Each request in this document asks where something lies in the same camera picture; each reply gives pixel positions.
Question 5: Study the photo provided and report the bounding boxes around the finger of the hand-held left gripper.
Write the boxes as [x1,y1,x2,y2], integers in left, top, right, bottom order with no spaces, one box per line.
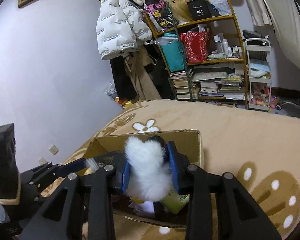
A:
[21,158,88,193]

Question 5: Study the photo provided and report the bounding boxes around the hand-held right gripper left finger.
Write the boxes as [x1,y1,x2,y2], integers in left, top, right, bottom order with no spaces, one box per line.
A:
[19,154,131,240]

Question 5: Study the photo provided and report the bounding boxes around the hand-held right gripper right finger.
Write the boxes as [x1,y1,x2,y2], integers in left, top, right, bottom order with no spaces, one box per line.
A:
[166,141,282,240]

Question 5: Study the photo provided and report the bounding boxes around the white fluffy plush toy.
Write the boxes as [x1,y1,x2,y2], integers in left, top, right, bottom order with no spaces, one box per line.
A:
[124,135,173,203]

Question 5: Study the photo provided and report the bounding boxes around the green tissue packet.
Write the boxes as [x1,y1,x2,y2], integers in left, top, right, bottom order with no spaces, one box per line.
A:
[162,190,190,215]

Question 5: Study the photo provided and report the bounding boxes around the printed cardboard box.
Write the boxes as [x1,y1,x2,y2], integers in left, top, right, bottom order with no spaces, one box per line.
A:
[82,129,202,228]

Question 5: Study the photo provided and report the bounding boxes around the beige printed blanket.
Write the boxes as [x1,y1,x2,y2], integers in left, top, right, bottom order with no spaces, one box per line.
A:
[40,99,300,240]

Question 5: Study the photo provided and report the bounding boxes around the clear plastic bag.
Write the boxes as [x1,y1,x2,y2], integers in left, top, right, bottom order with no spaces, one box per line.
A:
[104,82,121,101]

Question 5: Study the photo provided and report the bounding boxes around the stack of books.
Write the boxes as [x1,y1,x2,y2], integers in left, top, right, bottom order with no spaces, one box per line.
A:
[169,64,246,101]

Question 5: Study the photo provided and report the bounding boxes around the black coat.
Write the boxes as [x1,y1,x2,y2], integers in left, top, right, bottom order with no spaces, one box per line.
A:
[110,55,138,100]

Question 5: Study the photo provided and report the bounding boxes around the pink toys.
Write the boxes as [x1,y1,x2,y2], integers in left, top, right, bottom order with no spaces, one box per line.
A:
[251,83,270,106]

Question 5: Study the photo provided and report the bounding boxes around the teal paper bag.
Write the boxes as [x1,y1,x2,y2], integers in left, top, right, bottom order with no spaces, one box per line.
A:
[160,36,186,72]

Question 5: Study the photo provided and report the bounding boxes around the red patterned bag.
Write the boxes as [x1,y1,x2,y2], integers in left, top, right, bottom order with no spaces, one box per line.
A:
[179,31,211,63]

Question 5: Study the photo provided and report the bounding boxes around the metal chair base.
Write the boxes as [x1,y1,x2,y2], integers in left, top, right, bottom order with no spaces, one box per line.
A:
[272,95,300,119]

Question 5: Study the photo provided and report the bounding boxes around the light blue pillow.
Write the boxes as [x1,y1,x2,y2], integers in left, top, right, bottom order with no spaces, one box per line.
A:
[249,62,271,78]

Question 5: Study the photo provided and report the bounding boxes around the row of cosmetic bottles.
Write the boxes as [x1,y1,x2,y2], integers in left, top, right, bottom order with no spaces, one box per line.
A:
[212,34,243,58]

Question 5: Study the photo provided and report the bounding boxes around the white puffer jacket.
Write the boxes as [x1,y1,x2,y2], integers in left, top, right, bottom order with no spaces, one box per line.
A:
[95,0,153,60]

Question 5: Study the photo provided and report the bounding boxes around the white trolley cart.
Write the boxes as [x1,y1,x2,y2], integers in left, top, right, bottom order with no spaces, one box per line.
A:
[245,37,273,112]

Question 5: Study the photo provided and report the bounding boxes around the wooden shelf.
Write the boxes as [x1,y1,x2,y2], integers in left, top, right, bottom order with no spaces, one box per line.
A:
[144,0,249,109]

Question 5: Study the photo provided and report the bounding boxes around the blonde wig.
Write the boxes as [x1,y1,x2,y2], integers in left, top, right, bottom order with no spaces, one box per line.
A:
[169,0,196,23]

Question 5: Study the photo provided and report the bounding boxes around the black pink printed bag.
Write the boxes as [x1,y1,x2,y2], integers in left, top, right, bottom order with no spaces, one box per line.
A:
[144,0,175,29]

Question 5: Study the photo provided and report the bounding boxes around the black cardboard box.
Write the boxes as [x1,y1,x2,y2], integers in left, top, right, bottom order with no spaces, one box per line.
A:
[186,0,213,21]

